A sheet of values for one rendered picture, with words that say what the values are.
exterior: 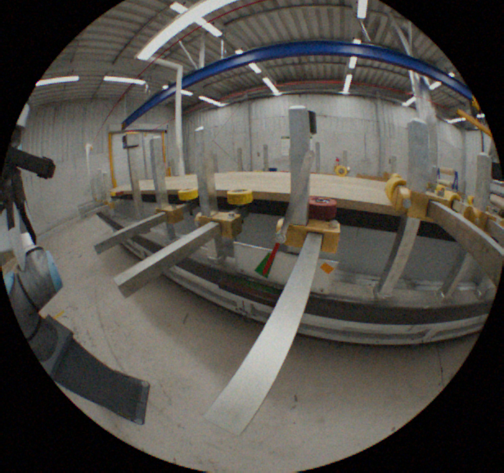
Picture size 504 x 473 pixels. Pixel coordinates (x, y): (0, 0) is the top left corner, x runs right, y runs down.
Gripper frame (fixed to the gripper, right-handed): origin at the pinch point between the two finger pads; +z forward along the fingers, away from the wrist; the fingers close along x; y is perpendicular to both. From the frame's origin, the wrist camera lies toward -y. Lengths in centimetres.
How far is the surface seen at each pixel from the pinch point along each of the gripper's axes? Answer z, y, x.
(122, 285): 9.2, -14.1, 9.5
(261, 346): 7.7, -16.4, 32.3
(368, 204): 4, -57, 49
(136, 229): 9.9, -29.8, -14.8
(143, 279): 10.6, -18.2, 9.7
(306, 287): 7.7, -25.1, 34.6
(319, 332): 78, -63, 48
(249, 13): -406, -294, -82
